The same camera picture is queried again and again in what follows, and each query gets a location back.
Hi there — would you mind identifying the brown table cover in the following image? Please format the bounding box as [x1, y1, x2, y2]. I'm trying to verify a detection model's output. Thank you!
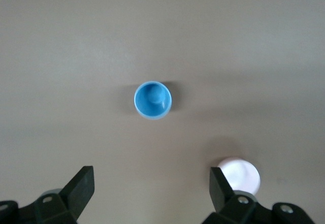
[0, 0, 325, 224]

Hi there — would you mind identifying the pink bowl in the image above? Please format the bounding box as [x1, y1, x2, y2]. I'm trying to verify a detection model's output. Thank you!
[216, 157, 262, 197]

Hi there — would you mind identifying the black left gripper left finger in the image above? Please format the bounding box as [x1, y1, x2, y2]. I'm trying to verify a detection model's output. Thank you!
[0, 166, 95, 224]

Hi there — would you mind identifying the blue plastic cup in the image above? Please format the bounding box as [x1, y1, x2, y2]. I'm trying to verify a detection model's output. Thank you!
[134, 81, 173, 121]

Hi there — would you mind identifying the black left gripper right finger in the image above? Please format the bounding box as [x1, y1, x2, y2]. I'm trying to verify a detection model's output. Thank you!
[203, 167, 317, 224]

